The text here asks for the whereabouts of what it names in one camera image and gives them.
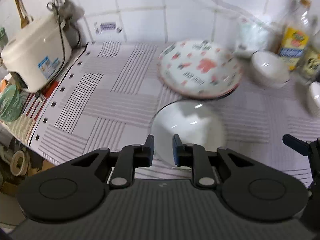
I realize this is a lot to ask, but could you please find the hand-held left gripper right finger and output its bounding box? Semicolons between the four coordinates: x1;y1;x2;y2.
172;134;255;189

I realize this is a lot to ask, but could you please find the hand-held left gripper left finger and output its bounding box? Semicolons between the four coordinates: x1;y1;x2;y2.
71;134;155;190

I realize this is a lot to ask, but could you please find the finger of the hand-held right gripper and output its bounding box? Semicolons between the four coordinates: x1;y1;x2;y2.
282;134;310;157

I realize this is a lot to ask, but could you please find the white bowl with dark rim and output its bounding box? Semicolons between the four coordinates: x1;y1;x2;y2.
251;51;290;88
151;101;228;169
306;81;320;117

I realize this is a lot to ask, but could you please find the white mushroom print plate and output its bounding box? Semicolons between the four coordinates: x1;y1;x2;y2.
157;39;243;98

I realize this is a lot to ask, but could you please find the striped table cloth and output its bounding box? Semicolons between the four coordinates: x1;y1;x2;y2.
29;41;320;188

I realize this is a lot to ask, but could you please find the cooking wine bottle yellow label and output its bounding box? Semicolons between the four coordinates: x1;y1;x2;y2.
277;0;312;72

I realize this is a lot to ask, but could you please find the clear plastic container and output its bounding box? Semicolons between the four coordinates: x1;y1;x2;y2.
234;21;269;58

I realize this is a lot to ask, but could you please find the red striped cloth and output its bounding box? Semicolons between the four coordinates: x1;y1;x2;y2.
15;80;60;130

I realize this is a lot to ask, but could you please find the green bowl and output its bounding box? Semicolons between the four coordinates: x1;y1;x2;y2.
0;84;24;122

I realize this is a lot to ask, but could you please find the white rice cooker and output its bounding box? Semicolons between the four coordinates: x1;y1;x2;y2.
1;12;73;93

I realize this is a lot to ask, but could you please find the hanging wooden utensil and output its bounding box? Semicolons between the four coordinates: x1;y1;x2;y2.
10;0;33;28

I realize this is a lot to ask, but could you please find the small white wall sticker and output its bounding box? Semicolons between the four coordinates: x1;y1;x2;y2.
94;21;123;34

